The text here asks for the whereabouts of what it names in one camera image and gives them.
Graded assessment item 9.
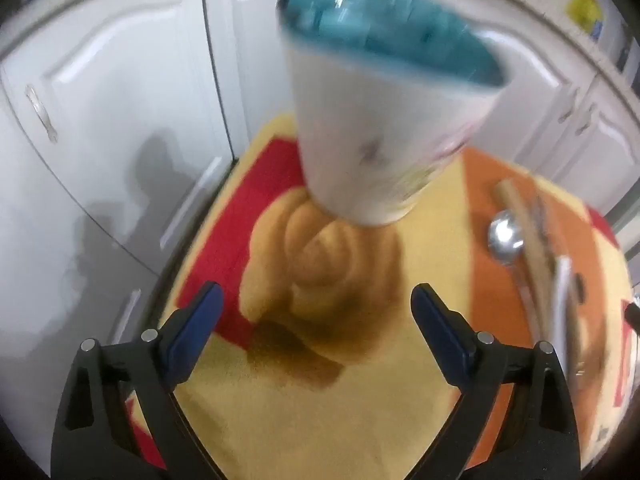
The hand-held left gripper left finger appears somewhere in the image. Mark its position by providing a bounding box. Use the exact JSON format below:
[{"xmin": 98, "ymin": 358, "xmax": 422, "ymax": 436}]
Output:
[{"xmin": 50, "ymin": 281, "xmax": 226, "ymax": 480}]

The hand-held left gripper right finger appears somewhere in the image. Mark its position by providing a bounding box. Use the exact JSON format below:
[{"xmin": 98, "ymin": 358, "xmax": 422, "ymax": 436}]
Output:
[{"xmin": 410, "ymin": 283, "xmax": 582, "ymax": 480}]

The white plastic spoon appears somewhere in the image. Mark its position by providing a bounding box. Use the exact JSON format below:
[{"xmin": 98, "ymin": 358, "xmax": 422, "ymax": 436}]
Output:
[{"xmin": 547, "ymin": 255, "xmax": 576, "ymax": 371}]

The white cup with blue interior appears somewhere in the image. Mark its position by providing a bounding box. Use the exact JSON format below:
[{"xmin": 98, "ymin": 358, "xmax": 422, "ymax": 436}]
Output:
[{"xmin": 276, "ymin": 0, "xmax": 507, "ymax": 226}]

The yellow red rose-pattern mat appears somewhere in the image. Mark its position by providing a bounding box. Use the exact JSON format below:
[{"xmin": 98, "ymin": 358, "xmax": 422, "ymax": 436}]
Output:
[{"xmin": 125, "ymin": 112, "xmax": 636, "ymax": 480}]

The metal spoon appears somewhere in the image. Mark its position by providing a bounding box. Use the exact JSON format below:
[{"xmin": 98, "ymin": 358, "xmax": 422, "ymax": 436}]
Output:
[{"xmin": 487, "ymin": 210, "xmax": 551, "ymax": 346}]

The metal cabinet door handle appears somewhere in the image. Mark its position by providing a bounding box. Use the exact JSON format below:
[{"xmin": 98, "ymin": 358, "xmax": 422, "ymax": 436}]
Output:
[
  {"xmin": 556, "ymin": 89, "xmax": 581, "ymax": 122},
  {"xmin": 25, "ymin": 85, "xmax": 58, "ymax": 143}
]

